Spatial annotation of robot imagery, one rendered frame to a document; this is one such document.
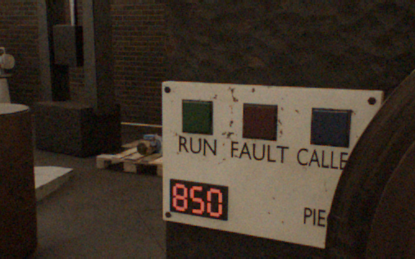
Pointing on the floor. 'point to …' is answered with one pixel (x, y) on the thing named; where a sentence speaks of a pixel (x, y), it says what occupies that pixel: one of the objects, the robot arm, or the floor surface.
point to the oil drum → (6, 182)
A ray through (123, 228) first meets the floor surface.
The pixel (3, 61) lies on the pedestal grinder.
